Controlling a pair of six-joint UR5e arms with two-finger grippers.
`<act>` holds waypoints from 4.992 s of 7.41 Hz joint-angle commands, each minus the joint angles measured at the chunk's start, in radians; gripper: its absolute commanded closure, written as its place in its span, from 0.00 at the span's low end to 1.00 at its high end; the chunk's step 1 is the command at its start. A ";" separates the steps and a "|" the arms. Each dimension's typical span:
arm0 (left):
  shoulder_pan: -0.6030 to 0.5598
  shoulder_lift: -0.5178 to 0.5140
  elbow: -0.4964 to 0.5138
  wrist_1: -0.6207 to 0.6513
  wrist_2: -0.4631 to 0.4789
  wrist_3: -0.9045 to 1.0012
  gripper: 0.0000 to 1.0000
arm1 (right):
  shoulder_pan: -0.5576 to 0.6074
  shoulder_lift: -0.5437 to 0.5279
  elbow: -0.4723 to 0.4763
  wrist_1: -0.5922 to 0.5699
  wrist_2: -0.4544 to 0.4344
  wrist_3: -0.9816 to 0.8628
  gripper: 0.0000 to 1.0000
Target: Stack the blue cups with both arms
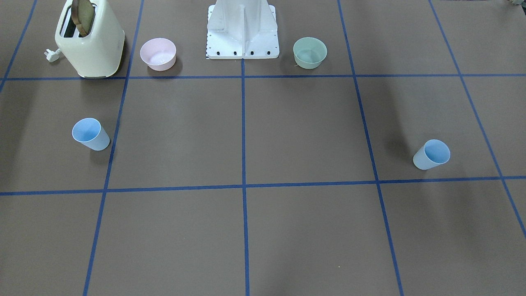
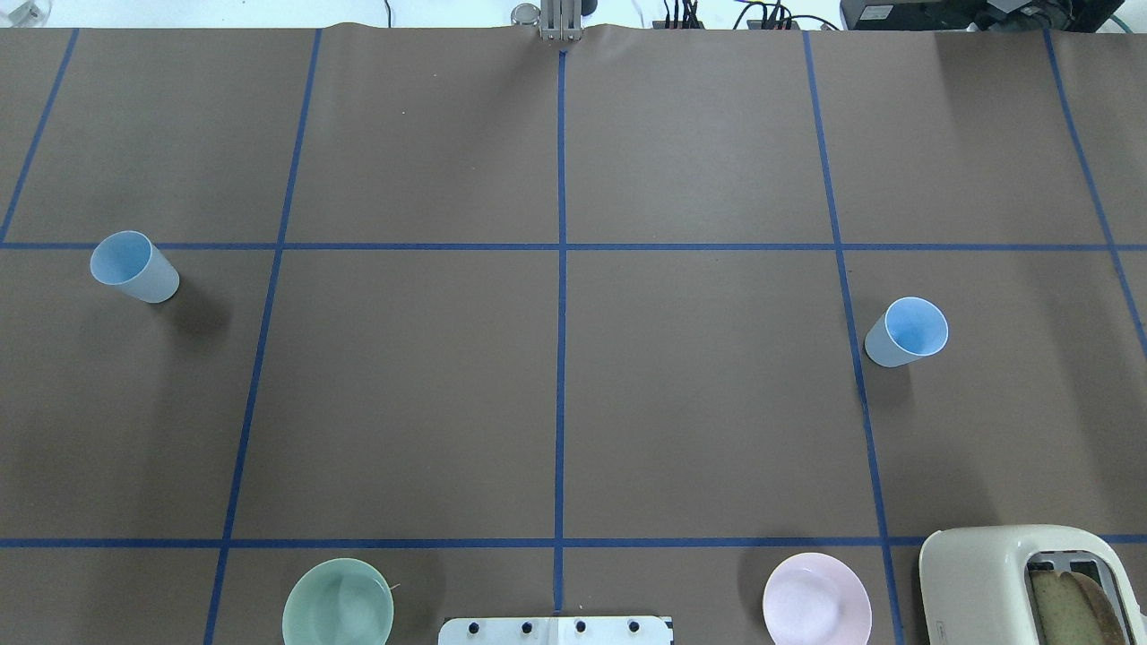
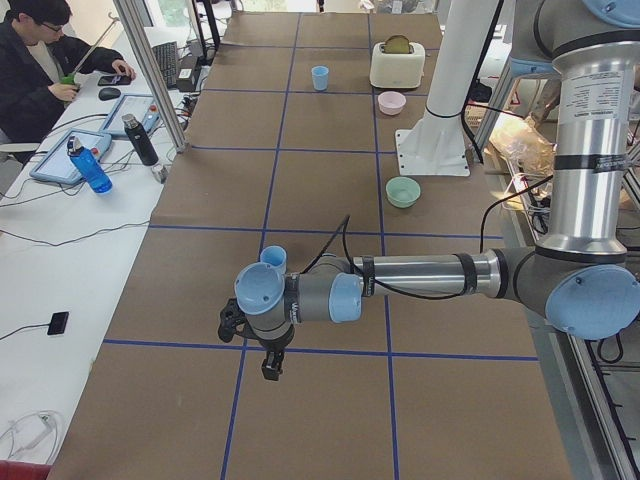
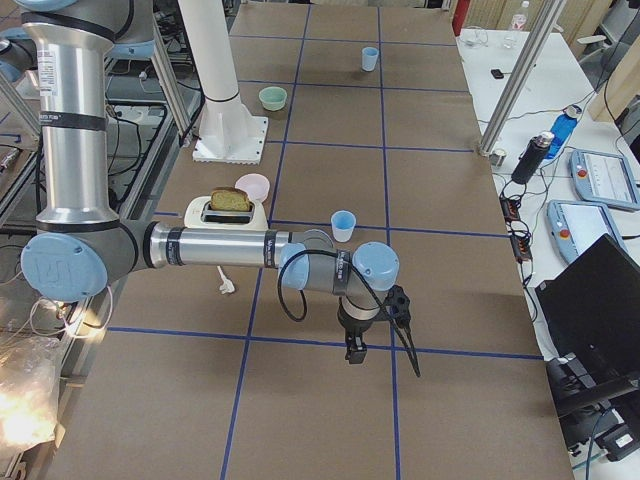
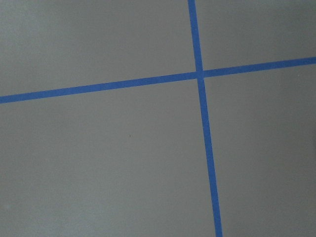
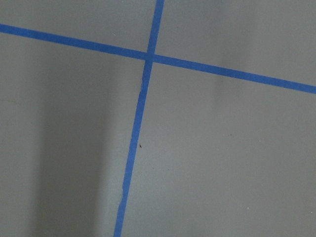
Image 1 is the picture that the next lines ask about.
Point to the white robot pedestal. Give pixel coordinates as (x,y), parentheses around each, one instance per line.
(242,29)

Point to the light blue cup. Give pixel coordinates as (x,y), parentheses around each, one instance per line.
(432,154)
(91,134)

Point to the green bowl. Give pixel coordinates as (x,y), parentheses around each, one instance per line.
(309,52)

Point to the toast slice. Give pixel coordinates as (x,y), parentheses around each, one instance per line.
(82,15)

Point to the cream toaster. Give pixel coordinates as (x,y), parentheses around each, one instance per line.
(97,55)

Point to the white toaster plug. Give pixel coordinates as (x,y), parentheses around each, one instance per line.
(51,55)

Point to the pink bowl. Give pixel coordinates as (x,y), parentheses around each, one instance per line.
(159,54)

